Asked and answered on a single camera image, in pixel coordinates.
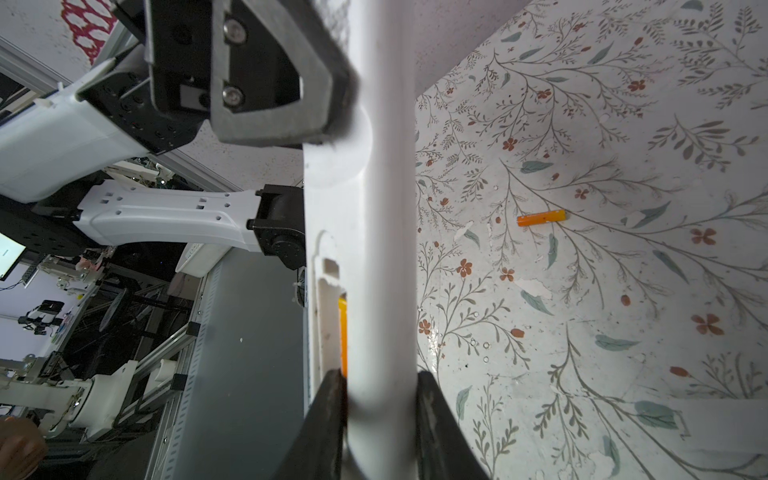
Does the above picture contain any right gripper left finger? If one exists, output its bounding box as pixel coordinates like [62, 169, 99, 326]
[272, 369, 347, 480]

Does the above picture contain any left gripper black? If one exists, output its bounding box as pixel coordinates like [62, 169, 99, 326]
[77, 1, 351, 153]

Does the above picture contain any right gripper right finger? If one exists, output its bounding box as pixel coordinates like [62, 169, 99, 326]
[416, 371, 489, 480]

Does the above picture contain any white remote control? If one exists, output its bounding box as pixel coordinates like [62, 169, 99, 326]
[304, 1, 417, 479]

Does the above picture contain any orange battery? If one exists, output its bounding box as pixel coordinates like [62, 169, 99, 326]
[517, 209, 567, 227]
[338, 293, 348, 378]

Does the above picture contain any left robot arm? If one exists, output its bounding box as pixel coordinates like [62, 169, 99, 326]
[1, 1, 350, 270]

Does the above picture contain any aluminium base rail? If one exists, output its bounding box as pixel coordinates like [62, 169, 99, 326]
[146, 250, 308, 479]

